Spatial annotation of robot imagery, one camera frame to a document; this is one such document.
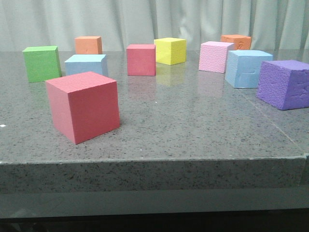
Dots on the large red foam cube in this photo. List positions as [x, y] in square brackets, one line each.
[83, 105]

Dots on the light blue cube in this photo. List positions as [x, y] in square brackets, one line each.
[243, 67]
[87, 63]

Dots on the green foam cube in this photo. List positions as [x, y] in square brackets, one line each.
[42, 63]

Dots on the purple foam cube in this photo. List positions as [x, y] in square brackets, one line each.
[284, 84]

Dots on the orange foam cube left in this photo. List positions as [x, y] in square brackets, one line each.
[88, 45]

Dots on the orange foam cube right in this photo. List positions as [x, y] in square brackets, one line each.
[241, 42]

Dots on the pink foam cube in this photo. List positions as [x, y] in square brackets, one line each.
[213, 56]

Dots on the yellow foam cube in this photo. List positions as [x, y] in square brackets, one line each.
[170, 51]

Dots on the grey-green curtain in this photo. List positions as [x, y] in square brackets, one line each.
[272, 24]

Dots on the orange foam cube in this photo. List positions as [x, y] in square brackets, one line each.
[88, 45]
[241, 42]

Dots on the small red foam cube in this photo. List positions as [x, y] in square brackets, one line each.
[141, 59]

